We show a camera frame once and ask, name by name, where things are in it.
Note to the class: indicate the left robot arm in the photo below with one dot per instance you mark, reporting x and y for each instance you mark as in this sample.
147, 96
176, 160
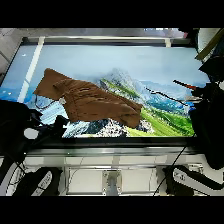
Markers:
40, 181

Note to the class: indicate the brown trousers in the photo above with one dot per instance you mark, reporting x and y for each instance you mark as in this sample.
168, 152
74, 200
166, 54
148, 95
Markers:
96, 105

